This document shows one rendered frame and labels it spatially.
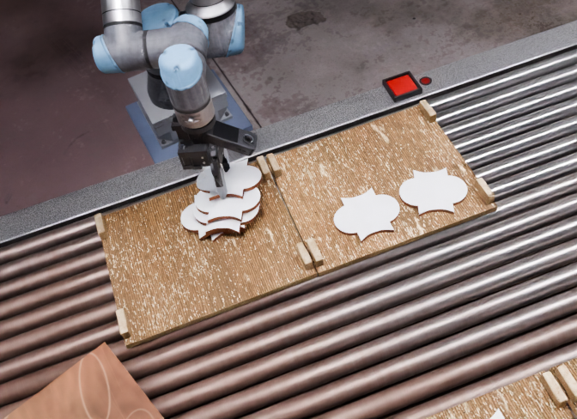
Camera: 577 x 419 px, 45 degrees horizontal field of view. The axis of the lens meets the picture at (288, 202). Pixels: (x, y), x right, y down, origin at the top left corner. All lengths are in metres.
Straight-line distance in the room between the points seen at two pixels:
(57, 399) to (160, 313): 0.27
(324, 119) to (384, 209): 0.34
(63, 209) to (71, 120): 1.69
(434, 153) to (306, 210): 0.33
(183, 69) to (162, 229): 0.44
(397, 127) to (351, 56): 1.68
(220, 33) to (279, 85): 1.61
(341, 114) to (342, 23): 1.81
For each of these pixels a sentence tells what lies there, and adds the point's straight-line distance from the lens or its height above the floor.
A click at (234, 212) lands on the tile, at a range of 1.47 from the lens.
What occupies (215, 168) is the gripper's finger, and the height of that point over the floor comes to 1.11.
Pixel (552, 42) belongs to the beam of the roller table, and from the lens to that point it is 1.95.
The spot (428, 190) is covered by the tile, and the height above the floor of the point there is 0.95.
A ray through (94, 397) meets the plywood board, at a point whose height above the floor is 1.04.
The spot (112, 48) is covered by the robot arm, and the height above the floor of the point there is 1.33.
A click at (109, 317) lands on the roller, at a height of 0.91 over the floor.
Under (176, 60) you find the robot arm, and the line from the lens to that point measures 1.27.
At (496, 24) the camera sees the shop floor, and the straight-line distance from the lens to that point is 3.50.
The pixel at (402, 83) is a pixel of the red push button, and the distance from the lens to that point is 1.79.
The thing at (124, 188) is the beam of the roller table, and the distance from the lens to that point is 1.70.
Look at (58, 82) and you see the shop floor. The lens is 3.63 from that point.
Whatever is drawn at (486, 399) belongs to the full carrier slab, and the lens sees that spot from 1.30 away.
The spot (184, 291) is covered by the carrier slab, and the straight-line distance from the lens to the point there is 1.46.
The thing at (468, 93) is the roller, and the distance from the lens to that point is 1.78.
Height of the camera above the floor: 2.13
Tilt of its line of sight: 51 degrees down
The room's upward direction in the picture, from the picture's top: 12 degrees counter-clockwise
